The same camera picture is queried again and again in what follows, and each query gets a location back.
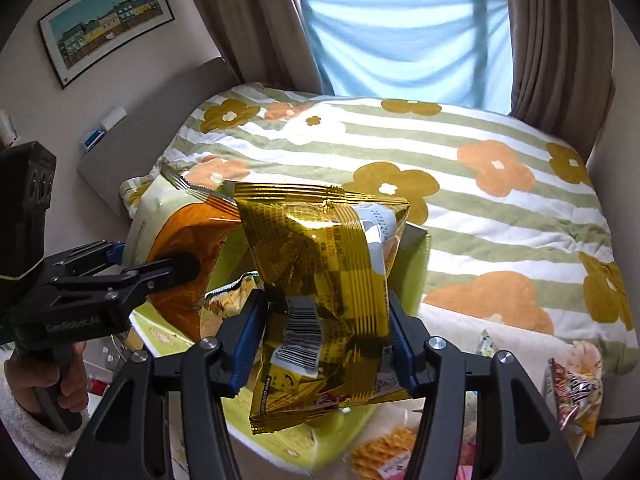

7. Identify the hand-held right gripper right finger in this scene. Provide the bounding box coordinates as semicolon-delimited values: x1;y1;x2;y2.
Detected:
387;292;583;480

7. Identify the red patterned snack packet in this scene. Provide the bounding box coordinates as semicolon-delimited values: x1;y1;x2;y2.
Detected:
547;357;603;438

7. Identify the clear waffle snack bag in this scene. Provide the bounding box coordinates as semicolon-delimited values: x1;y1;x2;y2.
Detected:
350;425;418;476

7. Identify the brown curtain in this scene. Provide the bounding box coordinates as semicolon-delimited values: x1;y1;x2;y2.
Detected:
502;0;617;133
185;0;326;96

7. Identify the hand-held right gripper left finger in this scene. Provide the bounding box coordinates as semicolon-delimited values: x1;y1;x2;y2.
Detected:
62;290;271;480

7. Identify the framed houses picture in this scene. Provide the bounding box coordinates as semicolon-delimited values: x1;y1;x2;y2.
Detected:
37;0;176;90

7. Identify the floral striped blanket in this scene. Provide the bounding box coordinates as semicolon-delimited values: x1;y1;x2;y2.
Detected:
119;82;636;351

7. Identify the light blue cloth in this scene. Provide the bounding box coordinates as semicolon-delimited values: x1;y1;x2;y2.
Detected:
299;0;515;116

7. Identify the black cable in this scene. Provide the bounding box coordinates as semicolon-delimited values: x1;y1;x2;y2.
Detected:
597;412;638;427

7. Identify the yellow-green cardboard box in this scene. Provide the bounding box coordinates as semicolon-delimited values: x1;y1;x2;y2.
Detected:
127;225;432;476

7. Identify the small yellow snack packet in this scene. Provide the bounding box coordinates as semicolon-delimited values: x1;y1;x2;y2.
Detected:
477;329;501;358

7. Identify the white lint roller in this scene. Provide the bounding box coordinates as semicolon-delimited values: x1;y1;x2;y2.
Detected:
99;105;127;132

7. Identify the blue white small pack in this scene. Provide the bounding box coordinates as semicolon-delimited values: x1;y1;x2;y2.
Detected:
81;129;108;153

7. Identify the gold snack packet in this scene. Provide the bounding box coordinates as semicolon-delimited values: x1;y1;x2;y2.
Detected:
234;182;416;435

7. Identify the person's left hand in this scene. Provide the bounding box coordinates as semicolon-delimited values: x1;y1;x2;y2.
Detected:
5;342;91;423

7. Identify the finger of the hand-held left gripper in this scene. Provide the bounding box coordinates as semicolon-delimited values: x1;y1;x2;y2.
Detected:
47;252;201;307
44;241;126;281

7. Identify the yellow patterned snack packet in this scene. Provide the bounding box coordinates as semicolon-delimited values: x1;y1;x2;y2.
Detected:
207;272;262;317

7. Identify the orange cream chip bag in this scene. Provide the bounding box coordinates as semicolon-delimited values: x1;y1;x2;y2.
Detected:
125;167;251;341

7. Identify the grey padded headboard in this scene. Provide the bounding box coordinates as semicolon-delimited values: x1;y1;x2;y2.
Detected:
76;56;241;221

